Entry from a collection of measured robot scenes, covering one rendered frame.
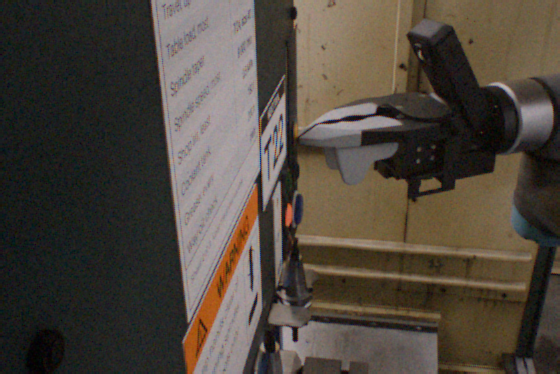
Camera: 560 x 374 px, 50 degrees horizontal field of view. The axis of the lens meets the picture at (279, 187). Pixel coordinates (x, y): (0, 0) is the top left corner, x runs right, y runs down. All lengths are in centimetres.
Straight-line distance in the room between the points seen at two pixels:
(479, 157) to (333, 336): 99
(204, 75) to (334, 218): 115
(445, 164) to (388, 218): 81
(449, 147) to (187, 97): 37
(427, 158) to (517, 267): 92
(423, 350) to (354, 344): 17
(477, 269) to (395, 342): 27
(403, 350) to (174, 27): 137
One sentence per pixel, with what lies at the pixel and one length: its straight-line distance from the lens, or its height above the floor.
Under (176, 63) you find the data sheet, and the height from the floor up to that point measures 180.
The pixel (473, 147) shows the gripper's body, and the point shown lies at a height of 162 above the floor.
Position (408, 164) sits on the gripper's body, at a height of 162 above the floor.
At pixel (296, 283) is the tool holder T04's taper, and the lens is 104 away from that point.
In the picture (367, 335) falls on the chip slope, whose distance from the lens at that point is 157.
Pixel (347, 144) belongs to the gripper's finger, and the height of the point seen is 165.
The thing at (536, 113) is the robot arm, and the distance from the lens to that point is 64.
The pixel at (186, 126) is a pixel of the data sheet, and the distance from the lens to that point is 26.
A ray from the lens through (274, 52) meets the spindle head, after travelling 45.
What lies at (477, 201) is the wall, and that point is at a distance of 139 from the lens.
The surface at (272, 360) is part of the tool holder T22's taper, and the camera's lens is 85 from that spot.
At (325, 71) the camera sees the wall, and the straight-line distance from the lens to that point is 127.
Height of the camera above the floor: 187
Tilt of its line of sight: 28 degrees down
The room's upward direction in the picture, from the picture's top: 1 degrees counter-clockwise
